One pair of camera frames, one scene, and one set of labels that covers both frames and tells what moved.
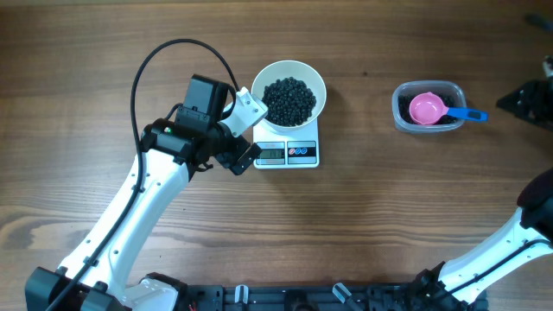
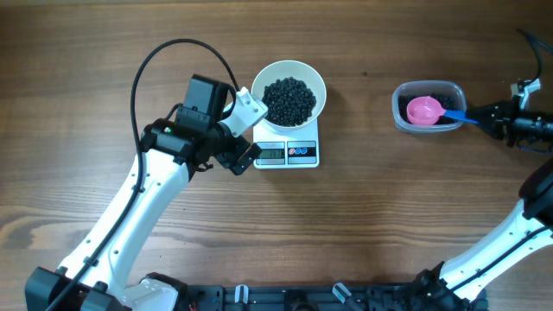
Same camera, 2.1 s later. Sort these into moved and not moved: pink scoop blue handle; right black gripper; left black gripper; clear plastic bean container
Moved: right black gripper
Not moved: left black gripper; pink scoop blue handle; clear plastic bean container
